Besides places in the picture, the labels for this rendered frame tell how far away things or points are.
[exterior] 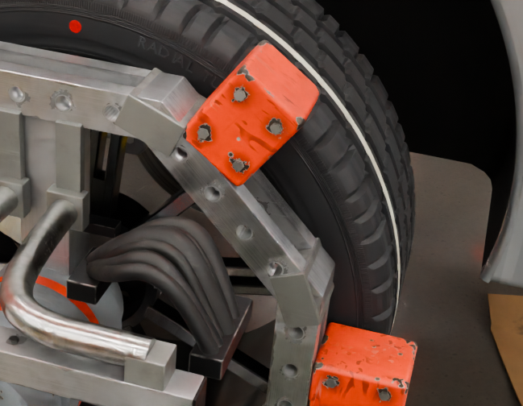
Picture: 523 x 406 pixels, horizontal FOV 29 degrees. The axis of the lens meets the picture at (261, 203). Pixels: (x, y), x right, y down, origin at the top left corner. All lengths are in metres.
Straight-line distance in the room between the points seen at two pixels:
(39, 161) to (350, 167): 0.29
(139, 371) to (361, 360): 0.28
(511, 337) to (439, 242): 0.45
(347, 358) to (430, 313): 1.64
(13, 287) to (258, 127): 0.23
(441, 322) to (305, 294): 1.69
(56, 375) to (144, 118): 0.23
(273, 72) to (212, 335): 0.22
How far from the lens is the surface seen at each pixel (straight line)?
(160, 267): 0.79
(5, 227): 1.12
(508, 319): 2.62
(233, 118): 0.84
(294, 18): 1.04
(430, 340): 2.51
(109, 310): 1.01
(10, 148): 0.93
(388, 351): 0.98
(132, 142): 1.47
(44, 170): 0.94
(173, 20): 0.92
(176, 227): 0.83
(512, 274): 1.36
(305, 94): 0.86
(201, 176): 0.87
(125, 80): 0.91
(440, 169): 3.30
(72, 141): 0.90
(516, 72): 1.24
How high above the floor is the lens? 1.48
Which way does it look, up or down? 30 degrees down
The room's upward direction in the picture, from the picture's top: 6 degrees clockwise
